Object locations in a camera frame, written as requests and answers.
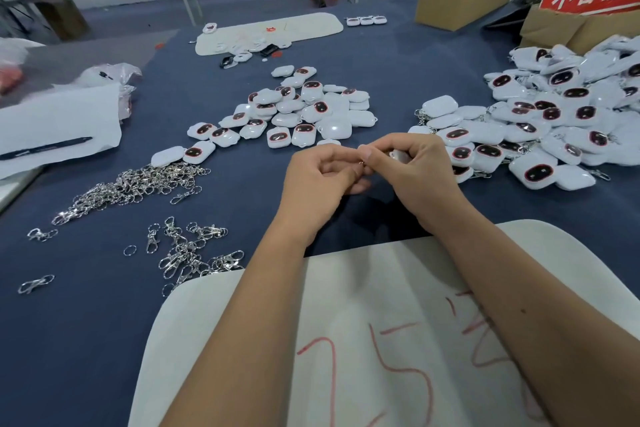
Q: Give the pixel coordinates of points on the person's right hand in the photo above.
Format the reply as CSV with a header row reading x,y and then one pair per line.
x,y
420,179

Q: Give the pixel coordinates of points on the person's left hand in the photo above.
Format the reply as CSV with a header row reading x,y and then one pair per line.
x,y
315,191

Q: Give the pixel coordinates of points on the white tag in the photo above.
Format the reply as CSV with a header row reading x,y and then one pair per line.
x,y
399,155

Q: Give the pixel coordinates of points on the person's right forearm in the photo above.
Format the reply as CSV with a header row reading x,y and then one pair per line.
x,y
545,317

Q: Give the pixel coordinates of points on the person's left forearm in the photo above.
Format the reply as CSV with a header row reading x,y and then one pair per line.
x,y
235,337

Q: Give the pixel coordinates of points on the white foam board red marks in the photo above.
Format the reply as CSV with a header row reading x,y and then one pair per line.
x,y
400,302

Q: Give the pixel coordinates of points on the small white plastic part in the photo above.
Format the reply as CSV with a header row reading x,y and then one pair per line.
x,y
353,21
380,19
366,20

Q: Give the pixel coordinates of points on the long white foam board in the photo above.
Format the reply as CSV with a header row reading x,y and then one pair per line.
x,y
310,26

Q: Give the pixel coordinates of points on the flat brown cardboard box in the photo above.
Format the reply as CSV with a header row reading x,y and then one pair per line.
x,y
558,31

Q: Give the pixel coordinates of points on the white paper sheet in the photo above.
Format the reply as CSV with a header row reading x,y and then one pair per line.
x,y
58,121

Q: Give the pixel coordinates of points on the black pen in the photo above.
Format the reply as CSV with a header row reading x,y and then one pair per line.
x,y
48,148

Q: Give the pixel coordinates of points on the orange bag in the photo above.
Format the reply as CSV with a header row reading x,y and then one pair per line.
x,y
10,76

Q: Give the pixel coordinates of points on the white plastic bag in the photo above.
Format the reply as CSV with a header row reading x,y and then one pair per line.
x,y
18,46

